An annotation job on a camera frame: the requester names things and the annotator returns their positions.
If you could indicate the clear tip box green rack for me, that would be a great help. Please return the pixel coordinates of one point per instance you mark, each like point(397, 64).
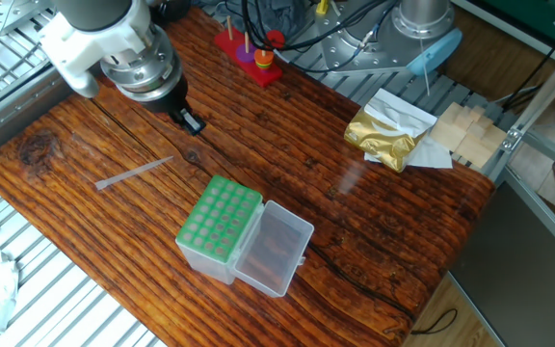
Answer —
point(219, 221)

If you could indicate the orange green stacked rings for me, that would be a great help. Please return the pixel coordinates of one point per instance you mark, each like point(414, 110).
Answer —
point(263, 60)

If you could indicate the aluminium frame structure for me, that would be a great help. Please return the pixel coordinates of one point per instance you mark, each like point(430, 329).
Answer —
point(547, 77)

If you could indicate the red toy disc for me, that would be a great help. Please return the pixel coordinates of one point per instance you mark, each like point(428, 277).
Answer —
point(276, 38)

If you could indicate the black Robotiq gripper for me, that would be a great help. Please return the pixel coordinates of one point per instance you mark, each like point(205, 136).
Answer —
point(174, 101)

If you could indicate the white paper under bag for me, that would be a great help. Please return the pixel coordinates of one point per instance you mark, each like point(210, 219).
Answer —
point(431, 154)

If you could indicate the purple toy disc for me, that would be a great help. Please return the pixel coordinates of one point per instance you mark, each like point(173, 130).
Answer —
point(245, 55)

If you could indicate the clear large pipette tip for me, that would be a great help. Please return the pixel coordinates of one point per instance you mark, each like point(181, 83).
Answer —
point(133, 172)

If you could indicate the wooden block puzzle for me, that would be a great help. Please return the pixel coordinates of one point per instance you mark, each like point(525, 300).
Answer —
point(465, 135)

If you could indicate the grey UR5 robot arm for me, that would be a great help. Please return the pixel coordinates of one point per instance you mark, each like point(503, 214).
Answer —
point(89, 9)

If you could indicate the gold foil bag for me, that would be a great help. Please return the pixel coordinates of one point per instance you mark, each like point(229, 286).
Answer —
point(378, 137)

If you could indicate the grey cloth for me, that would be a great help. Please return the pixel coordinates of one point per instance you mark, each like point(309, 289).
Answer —
point(282, 17)

